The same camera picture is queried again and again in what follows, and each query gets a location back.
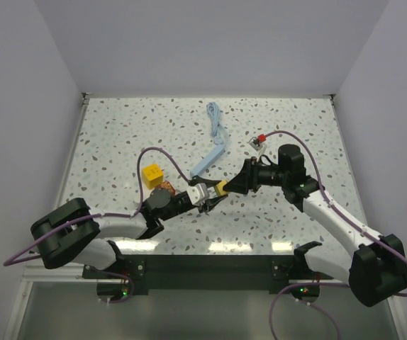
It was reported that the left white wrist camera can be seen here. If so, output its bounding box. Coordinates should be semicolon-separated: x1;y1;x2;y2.
186;183;210;205

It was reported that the light blue power strip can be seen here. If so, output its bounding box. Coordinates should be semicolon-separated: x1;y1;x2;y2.
190;144;225;177

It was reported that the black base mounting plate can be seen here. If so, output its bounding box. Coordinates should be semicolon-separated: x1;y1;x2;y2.
82;254;335;297

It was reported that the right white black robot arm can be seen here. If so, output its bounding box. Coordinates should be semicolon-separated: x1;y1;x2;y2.
223;144;407;307

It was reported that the aluminium table frame rail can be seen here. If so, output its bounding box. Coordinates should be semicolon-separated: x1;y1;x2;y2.
21;261;87;283

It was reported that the yellow cube socket adapter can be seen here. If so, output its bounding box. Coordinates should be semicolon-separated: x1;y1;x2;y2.
141;164;164;190

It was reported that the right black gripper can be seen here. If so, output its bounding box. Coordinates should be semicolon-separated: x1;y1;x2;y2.
223;157;288;195

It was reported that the red square plug adapter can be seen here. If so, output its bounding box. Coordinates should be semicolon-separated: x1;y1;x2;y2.
156;181;176;196

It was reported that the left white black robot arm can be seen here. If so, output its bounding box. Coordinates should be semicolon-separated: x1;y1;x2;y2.
30;176;228;278

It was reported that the small yellow plug adapter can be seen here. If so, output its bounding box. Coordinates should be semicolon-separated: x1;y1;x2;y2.
214;180;228;197

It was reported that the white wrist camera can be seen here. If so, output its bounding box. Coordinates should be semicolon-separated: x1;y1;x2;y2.
186;183;210;205
248;134;267;157

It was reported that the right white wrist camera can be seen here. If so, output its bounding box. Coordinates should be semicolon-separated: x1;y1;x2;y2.
248;134;267;157

